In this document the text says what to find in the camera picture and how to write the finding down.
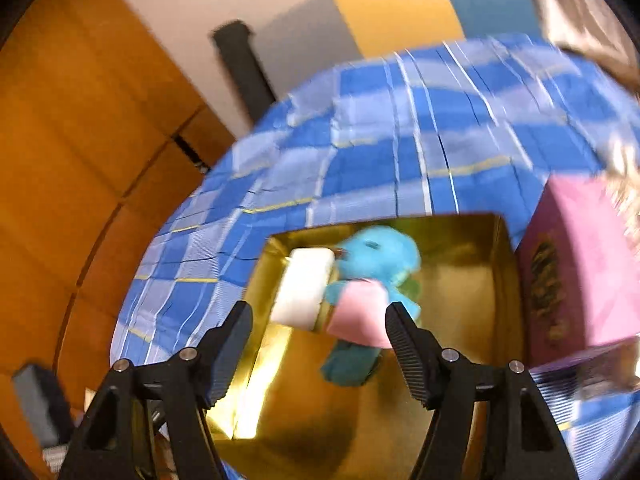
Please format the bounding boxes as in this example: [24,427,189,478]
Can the white foam block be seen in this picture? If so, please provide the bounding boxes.
[270,247,336,332]

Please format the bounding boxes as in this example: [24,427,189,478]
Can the blue plaid bed sheet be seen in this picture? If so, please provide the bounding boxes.
[110,34,640,480]

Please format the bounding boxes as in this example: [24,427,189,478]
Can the gold box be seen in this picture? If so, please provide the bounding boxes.
[205,213,526,480]

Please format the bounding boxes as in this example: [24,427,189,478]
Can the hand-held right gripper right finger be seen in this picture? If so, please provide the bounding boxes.
[385,301,583,480]

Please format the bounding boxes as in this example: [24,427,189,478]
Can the wooden wardrobe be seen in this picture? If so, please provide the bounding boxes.
[0,0,236,461]

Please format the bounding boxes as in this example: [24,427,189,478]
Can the grey box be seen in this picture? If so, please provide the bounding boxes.
[12,364,76,448]

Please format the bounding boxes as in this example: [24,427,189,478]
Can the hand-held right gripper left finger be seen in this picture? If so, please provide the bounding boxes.
[59,300,254,480]

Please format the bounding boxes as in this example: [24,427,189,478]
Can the grey yellow blue headboard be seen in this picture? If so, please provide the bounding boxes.
[255,0,543,68]

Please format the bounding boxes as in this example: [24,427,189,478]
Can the purple gift box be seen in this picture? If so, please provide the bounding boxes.
[517,175,640,368]

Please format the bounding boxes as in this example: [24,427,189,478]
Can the blue teddy bear pink cape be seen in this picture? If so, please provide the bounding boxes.
[320,225,423,387]

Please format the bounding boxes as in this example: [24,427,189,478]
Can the beige curtain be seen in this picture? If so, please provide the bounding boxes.
[520,0,640,88]

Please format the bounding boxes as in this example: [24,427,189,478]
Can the black post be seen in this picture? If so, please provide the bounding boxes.
[212,20,278,121]

